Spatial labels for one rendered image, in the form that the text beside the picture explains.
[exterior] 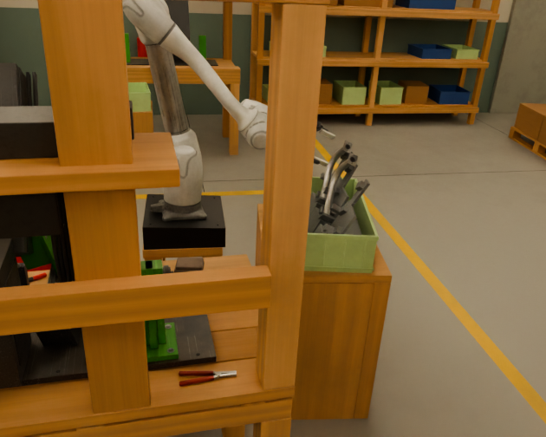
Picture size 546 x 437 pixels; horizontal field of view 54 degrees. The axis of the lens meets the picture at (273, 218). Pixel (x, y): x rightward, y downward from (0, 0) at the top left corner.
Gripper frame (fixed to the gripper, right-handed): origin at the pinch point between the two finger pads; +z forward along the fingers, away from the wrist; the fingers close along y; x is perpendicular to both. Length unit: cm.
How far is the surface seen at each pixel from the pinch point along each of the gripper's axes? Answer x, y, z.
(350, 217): -5.9, -27.6, 14.1
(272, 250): -70, -76, -35
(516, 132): 262, 310, 339
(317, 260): 5.2, -45.7, 9.7
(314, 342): 28, -72, 27
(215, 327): -18, -88, -29
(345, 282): 5, -50, 24
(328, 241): -1.7, -39.3, 9.0
